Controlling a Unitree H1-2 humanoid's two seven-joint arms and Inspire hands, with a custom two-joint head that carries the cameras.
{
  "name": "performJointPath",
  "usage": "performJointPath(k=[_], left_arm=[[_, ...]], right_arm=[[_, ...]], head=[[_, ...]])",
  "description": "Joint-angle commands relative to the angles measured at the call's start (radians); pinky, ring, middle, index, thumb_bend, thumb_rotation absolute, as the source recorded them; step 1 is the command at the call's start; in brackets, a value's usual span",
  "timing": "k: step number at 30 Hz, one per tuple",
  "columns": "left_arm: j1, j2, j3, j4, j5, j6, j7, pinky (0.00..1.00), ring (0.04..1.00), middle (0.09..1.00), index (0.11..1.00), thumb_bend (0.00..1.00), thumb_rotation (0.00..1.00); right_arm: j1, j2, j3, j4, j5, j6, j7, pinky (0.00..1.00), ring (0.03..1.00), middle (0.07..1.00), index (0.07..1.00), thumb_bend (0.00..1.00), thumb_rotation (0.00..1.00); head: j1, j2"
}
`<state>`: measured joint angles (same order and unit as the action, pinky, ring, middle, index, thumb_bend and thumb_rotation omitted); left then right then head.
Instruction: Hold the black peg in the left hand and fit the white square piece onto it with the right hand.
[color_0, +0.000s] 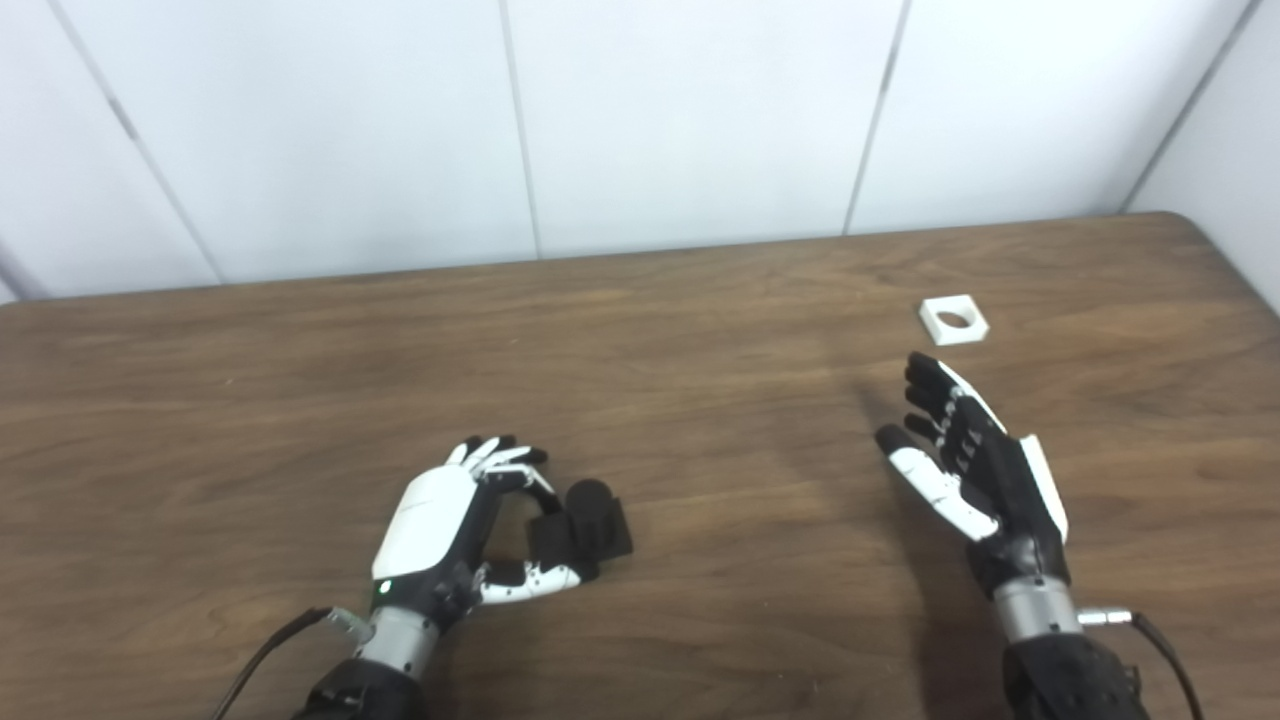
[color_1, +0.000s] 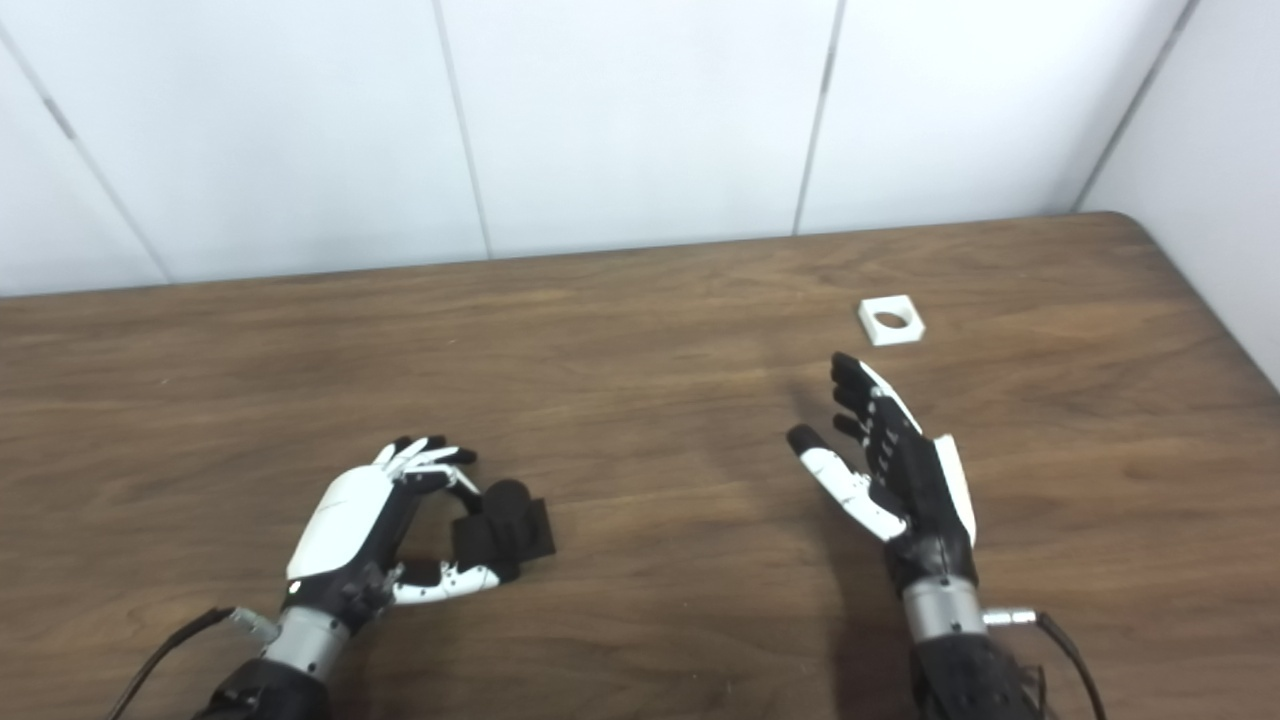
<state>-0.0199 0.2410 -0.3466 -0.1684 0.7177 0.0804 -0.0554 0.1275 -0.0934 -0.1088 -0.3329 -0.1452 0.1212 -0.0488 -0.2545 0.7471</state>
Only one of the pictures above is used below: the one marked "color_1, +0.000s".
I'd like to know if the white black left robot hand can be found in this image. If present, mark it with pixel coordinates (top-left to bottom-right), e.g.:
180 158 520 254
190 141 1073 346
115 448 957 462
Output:
285 435 501 633

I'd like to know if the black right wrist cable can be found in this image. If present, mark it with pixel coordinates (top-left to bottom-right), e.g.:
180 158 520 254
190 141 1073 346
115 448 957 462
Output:
985 607 1106 720

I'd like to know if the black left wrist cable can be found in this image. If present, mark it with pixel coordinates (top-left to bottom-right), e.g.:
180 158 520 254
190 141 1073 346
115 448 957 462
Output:
105 605 281 720

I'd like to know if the white square piece with hole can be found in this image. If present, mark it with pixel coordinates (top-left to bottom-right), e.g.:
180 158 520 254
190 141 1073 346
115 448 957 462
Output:
858 294 927 347

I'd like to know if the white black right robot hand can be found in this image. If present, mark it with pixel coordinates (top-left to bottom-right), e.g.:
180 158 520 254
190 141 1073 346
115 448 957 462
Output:
786 351 979 593

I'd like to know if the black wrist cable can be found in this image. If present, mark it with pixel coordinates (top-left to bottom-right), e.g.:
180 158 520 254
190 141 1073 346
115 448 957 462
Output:
105 605 281 720
985 607 1106 720

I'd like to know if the black peg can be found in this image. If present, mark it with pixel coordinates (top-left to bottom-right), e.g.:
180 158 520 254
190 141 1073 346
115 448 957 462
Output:
450 479 557 586

